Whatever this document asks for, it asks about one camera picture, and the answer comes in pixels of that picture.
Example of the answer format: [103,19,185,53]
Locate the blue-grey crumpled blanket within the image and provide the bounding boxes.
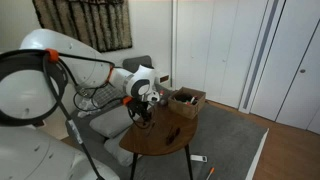
[77,99,102,118]

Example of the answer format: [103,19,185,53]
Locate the small white side table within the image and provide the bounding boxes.
[155,71,171,86]

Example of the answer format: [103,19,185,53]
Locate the grey plaid pillow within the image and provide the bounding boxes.
[92,84,126,108]

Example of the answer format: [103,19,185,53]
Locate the clear plastic container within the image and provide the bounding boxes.
[158,89,169,108]

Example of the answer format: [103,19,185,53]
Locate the white bifold closet doors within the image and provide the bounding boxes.
[174,0,270,110]

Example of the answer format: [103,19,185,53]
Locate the wooden table black legs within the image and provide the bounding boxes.
[118,99,200,180]

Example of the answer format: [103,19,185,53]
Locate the white closet doors round pull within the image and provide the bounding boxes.
[249,0,320,136]

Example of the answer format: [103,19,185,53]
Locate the brown cardboard box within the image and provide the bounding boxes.
[167,86,207,120]

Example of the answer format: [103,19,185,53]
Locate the shaggy woven wall hanging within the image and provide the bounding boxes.
[31,0,134,54]

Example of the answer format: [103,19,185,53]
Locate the dark sunglasses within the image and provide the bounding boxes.
[165,127,182,146]

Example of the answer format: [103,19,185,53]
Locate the orange pen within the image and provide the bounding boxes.
[205,166,216,180]

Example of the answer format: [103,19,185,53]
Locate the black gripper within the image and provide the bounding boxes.
[129,99,154,127]

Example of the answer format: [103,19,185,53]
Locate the grey sofa backrest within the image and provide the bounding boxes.
[122,55,153,75]

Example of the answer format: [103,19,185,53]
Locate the long grey cushion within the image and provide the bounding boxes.
[103,128,138,168]
[88,104,135,140]

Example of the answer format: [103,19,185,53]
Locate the small white remote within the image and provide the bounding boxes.
[190,154,209,164]

